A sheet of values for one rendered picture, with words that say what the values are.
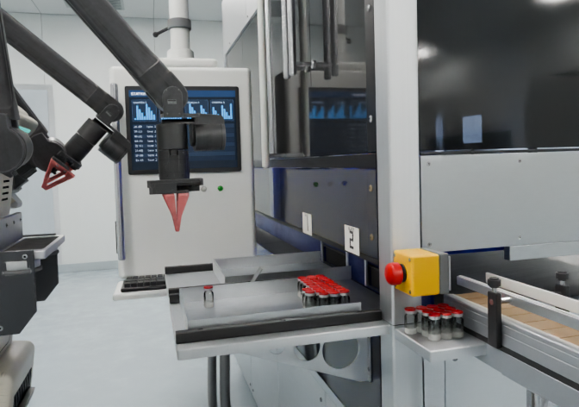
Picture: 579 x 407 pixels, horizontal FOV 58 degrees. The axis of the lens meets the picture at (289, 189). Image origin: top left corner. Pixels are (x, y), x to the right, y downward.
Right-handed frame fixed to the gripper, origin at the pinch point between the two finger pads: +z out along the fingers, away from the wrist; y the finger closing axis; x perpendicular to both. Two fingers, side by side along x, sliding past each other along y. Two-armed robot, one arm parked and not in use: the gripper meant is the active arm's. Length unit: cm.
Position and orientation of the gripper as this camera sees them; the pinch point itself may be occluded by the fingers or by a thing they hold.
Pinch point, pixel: (177, 227)
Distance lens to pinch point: 101.9
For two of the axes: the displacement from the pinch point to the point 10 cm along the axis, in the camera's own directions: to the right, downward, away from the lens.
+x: -2.6, -0.4, 9.6
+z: 0.4, 10.0, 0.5
